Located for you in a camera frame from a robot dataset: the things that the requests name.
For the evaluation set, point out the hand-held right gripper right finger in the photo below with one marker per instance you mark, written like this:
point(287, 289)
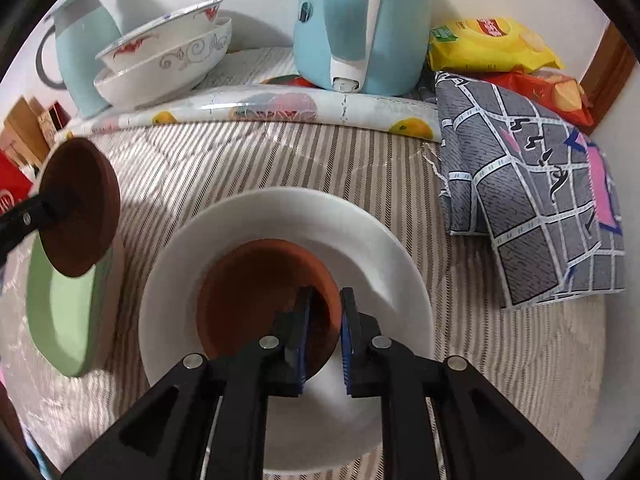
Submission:
point(346, 350)

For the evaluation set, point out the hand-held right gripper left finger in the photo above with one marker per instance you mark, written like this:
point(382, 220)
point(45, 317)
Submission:
point(300, 340)

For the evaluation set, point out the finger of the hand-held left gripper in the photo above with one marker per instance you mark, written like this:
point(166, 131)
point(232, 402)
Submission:
point(30, 220)

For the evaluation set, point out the small brown bowl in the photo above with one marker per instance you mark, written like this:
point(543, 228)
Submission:
point(250, 290)
point(87, 235)

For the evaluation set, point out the plain white bowl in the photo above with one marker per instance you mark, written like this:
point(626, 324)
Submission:
point(380, 270)

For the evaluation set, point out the green plastic dish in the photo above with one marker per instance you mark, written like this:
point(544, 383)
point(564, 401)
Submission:
point(60, 320)

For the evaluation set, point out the red paper bag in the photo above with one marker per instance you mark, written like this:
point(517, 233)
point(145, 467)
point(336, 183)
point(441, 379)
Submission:
point(10, 180)

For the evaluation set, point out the brown paper bag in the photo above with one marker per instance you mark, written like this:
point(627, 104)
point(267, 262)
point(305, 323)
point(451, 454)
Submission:
point(22, 125)

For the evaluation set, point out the patterned cardboard box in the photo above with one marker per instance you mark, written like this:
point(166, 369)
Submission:
point(50, 120)

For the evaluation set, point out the light blue thermos jug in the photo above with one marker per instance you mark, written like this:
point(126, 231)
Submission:
point(82, 45)

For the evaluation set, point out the white bowl with grey swirls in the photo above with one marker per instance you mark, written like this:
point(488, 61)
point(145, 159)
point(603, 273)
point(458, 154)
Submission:
point(175, 77)

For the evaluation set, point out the fruit printed rolled oilcloth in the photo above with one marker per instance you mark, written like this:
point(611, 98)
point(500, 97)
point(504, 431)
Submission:
point(210, 110)

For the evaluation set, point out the floral patterned porcelain bowl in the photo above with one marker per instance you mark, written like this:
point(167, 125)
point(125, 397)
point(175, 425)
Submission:
point(165, 40)

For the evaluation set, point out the grey checked cloth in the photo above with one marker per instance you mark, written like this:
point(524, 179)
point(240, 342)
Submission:
point(525, 200)

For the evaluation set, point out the light blue electric kettle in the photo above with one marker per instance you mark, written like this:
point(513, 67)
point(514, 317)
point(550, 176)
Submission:
point(400, 35)

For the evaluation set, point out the red chip bag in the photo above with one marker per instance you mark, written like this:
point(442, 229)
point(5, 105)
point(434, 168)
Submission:
point(550, 95)

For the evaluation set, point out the yellow chip bag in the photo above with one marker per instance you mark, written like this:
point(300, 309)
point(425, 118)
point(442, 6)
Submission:
point(490, 45)

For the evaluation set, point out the brown wooden door frame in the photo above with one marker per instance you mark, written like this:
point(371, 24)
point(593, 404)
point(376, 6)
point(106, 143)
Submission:
point(607, 75)

